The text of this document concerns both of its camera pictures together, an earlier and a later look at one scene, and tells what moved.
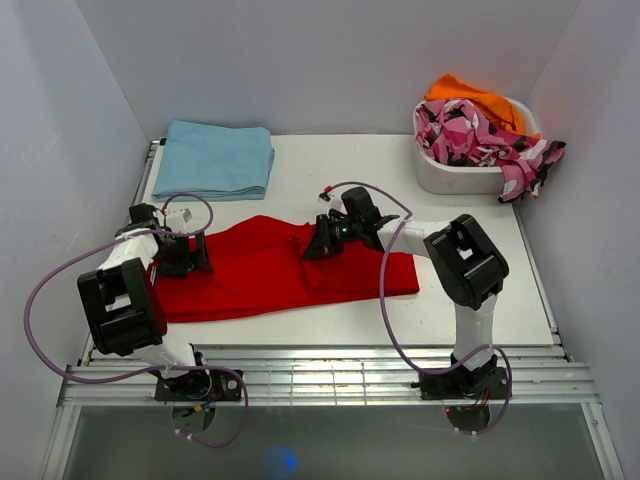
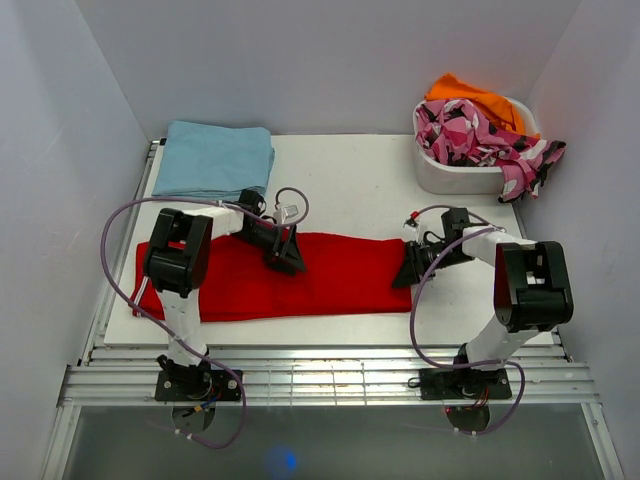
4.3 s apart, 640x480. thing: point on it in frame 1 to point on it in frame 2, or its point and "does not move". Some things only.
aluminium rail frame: x=541 y=376 does not move
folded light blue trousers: x=212 y=162 does not move
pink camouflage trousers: x=458 y=133 does not move
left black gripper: x=190 y=259 to x=291 y=252
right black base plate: x=460 y=384 does not move
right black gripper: x=321 y=244 to x=412 y=266
